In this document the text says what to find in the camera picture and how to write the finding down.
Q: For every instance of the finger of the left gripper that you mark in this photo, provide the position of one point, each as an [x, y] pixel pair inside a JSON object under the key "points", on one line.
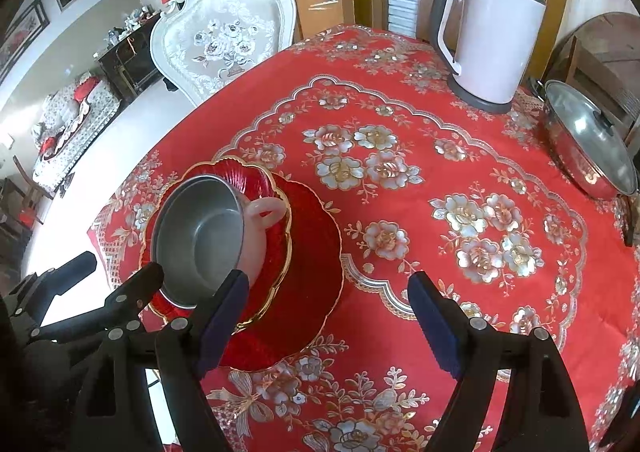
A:
{"points": [[34, 294], [122, 306]]}

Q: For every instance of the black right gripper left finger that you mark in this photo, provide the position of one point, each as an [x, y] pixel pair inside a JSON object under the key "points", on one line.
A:
{"points": [[187, 349]]}

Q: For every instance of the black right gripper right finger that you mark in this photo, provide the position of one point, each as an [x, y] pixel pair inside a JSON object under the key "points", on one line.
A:
{"points": [[541, 412]]}

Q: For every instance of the pink steel-lined bowl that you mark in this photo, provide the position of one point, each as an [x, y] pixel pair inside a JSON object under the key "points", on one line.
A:
{"points": [[206, 229]]}

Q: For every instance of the large red glass plate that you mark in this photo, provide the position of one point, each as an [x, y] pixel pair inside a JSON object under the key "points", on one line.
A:
{"points": [[299, 284]]}

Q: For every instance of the small red gold-rimmed plate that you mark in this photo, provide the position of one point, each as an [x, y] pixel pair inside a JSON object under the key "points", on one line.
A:
{"points": [[253, 181]]}

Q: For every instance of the floral sofa with red cushions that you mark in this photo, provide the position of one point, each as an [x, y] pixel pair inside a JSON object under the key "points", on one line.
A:
{"points": [[71, 119]]}

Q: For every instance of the red floral tablecloth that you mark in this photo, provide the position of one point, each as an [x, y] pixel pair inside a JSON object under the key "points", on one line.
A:
{"points": [[415, 180]]}

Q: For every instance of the dark wooden sideboard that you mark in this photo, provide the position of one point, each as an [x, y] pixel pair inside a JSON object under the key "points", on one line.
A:
{"points": [[129, 65]]}

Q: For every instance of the framed floral painting lower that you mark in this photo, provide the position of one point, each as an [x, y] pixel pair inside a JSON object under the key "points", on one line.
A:
{"points": [[25, 29]]}

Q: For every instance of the steel pot with glass lid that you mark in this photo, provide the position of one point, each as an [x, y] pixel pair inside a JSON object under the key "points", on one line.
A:
{"points": [[585, 143]]}

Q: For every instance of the white ornate chair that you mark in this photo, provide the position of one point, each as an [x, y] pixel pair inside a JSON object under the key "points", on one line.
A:
{"points": [[201, 46]]}

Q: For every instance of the white electric kettle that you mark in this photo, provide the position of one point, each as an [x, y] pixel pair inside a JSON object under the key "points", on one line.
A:
{"points": [[486, 45]]}

